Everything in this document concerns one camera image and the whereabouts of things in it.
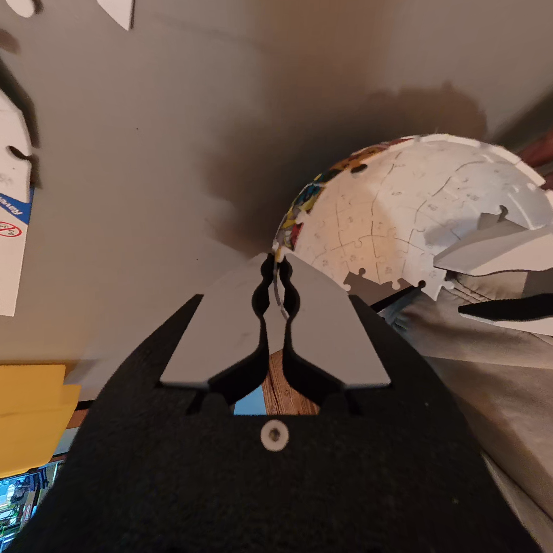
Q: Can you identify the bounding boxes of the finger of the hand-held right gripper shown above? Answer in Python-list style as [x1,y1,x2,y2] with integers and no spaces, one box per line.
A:
[457,293,553,337]
[433,212,553,277]

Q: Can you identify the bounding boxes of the colourful printed box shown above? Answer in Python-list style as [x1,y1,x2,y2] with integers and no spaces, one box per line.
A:
[0,459,65,543]

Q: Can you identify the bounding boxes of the partly built puzzle ball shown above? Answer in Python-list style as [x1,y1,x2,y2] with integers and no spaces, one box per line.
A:
[272,134,547,301]

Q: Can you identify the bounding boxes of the white puzzle piece blue label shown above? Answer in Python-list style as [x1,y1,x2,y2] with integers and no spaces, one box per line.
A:
[0,88,36,317]

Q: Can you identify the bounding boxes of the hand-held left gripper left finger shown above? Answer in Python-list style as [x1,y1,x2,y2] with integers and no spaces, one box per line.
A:
[160,253,276,407]

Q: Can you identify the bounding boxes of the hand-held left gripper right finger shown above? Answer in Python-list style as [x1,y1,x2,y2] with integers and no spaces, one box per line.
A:
[279,253,391,409]

